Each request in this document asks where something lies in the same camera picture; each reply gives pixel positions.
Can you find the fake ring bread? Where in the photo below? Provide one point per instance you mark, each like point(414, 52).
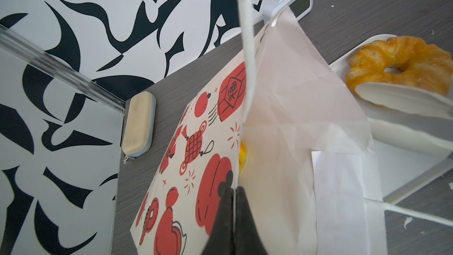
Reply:
point(406, 61)

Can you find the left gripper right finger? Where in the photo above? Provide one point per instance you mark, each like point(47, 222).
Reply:
point(247, 240)

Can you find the white plastic tray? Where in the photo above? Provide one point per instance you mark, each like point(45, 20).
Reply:
point(402, 172)

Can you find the fake twisted bread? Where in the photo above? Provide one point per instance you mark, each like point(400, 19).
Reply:
point(242, 156)

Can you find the beige glasses case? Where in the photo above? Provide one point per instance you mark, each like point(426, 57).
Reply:
point(138, 133)

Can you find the white digital clock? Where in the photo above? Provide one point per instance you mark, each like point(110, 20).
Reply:
point(300, 8)

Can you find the red white paper bag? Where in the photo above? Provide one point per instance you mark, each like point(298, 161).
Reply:
point(311, 177)

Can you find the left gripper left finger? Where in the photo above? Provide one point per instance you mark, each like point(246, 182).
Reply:
point(221, 241)

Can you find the steel tongs white tips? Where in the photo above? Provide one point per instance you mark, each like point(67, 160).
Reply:
point(409, 118)

